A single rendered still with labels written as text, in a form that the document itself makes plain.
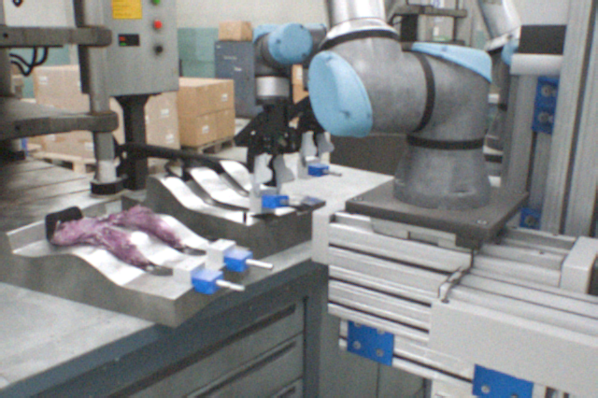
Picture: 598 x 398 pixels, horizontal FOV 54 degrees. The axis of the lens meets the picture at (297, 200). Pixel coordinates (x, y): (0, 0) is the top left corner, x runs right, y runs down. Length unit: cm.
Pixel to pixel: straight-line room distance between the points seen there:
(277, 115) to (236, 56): 744
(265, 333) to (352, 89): 74
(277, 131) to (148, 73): 95
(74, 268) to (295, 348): 60
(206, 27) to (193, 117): 386
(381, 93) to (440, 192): 18
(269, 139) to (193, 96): 472
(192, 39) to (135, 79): 782
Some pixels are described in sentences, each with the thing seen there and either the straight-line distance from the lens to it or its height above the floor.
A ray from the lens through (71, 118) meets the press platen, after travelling 184.
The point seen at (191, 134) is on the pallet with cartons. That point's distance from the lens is 601.
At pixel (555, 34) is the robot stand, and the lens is 108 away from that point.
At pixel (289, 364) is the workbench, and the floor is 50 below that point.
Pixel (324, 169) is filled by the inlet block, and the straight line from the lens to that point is 153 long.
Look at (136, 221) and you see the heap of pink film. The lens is 123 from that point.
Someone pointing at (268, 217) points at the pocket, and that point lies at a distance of 133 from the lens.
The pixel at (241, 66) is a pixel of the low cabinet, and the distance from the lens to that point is 862.
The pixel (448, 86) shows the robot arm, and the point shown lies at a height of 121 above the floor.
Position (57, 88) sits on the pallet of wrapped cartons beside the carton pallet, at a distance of 576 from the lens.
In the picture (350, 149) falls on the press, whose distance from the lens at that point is 546.
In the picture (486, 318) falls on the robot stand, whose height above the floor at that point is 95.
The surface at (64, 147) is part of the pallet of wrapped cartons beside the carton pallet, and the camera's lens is 583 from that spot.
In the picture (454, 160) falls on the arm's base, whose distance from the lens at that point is 87.
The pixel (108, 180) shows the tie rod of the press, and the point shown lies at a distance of 189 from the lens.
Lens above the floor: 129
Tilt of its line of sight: 16 degrees down
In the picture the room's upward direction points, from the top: 1 degrees clockwise
